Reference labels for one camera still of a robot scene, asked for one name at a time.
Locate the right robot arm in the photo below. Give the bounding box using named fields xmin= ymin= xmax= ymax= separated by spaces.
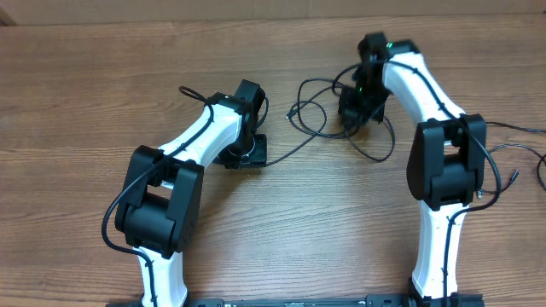
xmin=338 ymin=32 xmax=486 ymax=306

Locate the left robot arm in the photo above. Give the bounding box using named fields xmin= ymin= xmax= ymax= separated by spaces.
xmin=104 ymin=80 xmax=269 ymax=306

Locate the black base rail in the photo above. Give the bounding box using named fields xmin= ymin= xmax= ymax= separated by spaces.
xmin=105 ymin=294 xmax=485 ymax=307

